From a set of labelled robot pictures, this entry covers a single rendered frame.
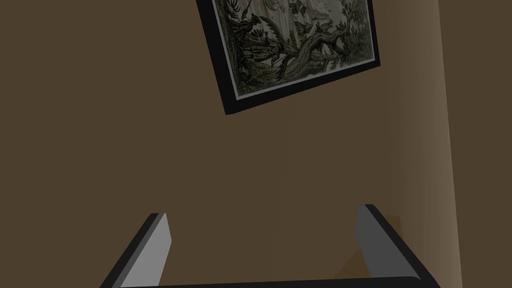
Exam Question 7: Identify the black framed tree picture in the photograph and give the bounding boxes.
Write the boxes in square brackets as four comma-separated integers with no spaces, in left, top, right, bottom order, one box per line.
[195,0,382,116]

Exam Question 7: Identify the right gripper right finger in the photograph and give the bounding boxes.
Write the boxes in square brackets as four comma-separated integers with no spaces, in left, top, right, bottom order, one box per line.
[355,203,442,287]

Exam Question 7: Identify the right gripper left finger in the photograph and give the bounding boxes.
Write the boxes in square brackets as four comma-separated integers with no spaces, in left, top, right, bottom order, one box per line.
[98,212,173,288]

